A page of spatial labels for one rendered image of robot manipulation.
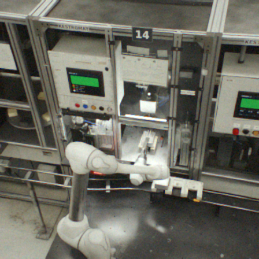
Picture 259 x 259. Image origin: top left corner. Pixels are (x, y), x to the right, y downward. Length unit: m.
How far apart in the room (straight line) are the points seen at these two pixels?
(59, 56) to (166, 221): 1.41
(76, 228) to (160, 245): 0.62
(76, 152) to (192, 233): 1.09
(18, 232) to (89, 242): 1.44
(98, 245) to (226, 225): 0.98
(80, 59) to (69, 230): 1.12
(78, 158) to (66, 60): 0.67
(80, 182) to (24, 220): 1.61
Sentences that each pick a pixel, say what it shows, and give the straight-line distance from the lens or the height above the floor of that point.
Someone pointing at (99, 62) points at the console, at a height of 1.80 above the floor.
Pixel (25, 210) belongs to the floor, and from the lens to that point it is 3.98.
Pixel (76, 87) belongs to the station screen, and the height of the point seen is 1.60.
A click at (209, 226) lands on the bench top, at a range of 2.90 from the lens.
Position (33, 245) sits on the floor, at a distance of 3.72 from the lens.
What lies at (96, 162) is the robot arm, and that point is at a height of 1.49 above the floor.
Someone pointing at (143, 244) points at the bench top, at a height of 0.68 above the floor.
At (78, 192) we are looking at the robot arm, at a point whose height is 1.20.
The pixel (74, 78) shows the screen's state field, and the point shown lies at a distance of 2.55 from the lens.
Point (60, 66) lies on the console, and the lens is 2.57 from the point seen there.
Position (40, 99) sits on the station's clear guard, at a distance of 2.86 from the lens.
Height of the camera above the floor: 3.05
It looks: 42 degrees down
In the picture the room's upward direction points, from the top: 2 degrees counter-clockwise
